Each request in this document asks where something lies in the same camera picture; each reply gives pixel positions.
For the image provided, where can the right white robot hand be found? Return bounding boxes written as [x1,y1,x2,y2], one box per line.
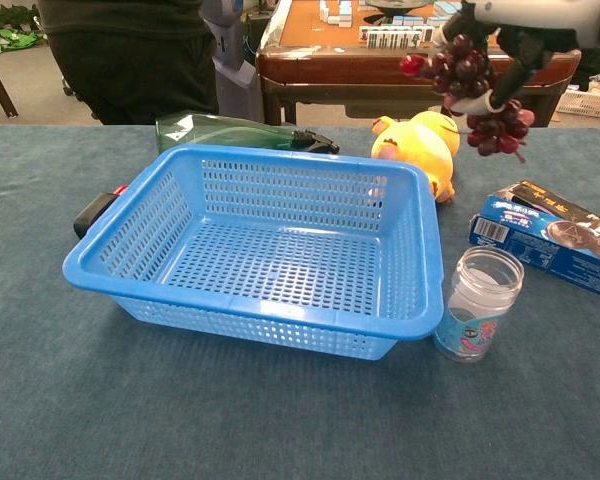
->
[442,0,600,114]

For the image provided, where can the dark red grape bunch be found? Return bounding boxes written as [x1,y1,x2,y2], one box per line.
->
[399,33,536,164]

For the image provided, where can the silver brown tube pack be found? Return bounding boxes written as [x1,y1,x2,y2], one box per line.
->
[497,179,600,236]

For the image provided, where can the blue plastic basket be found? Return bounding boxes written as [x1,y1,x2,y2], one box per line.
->
[62,144,445,361]

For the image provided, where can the row of white mahjong tiles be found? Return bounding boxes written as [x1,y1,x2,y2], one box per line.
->
[358,24,424,50]

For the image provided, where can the yellow plush duck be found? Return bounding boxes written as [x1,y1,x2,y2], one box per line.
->
[370,110,461,205]

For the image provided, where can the stack of blue mahjong tiles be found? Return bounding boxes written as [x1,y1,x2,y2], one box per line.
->
[319,0,354,27]

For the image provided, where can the brown mahjong table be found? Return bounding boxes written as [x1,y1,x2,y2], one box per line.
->
[255,0,581,129]

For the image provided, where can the blue cookie box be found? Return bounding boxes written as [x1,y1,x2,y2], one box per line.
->
[468,193,600,303]

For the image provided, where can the clear plastic jar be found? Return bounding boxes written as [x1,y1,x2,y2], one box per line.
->
[433,245,525,364]

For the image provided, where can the blue white machine base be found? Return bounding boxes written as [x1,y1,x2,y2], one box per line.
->
[199,0,265,124]

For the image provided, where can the green spray bottle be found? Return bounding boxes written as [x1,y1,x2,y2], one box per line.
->
[154,112,341,155]

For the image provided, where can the standing person in black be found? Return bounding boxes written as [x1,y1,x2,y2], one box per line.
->
[37,0,220,126]

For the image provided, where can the black stamp with red cap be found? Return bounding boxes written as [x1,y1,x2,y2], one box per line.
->
[73,185,130,240]

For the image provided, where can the green plastic bags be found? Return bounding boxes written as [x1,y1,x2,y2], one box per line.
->
[0,27,47,55]

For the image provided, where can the blue table cloth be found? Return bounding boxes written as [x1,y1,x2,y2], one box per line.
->
[0,123,600,480]

